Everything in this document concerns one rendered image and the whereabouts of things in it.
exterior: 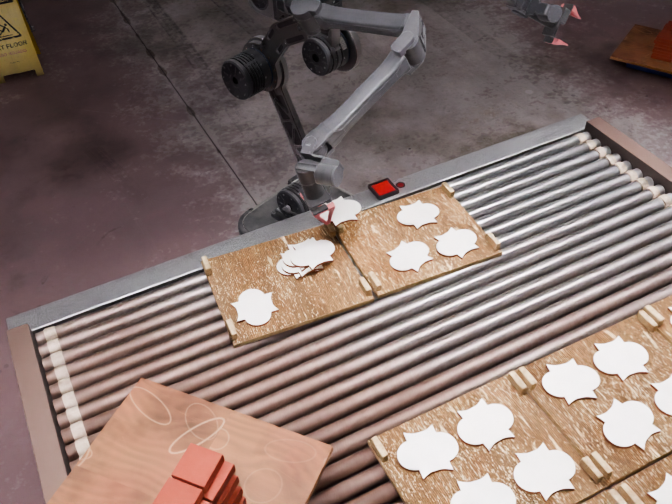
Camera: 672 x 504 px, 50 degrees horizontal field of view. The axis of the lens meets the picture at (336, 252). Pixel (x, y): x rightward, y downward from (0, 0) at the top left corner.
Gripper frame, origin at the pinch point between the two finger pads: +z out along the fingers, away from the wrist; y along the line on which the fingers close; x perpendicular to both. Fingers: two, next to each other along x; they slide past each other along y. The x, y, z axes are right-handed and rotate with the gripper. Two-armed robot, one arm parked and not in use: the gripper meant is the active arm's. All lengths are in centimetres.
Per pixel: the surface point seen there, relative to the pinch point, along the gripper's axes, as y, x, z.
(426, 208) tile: 1.0, -32.0, 18.4
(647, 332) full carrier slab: -68, -59, 27
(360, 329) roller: -33.0, 6.5, 13.4
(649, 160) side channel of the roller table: -10, -108, 35
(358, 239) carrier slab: -1.9, -7.4, 14.0
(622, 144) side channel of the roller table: 1, -106, 34
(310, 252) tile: -4.3, 8.0, 7.2
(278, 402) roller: -45, 34, 8
